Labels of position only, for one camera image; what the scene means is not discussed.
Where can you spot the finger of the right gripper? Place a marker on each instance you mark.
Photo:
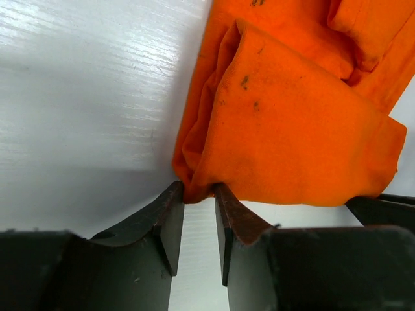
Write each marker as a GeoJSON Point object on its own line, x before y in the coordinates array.
{"type": "Point", "coordinates": [386, 209]}

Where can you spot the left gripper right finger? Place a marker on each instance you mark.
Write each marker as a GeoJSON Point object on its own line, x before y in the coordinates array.
{"type": "Point", "coordinates": [266, 267]}

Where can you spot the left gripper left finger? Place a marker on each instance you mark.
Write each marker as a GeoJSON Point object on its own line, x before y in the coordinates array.
{"type": "Point", "coordinates": [128, 266]}

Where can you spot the orange t-shirt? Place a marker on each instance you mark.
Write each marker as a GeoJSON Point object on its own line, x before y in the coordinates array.
{"type": "Point", "coordinates": [290, 101]}

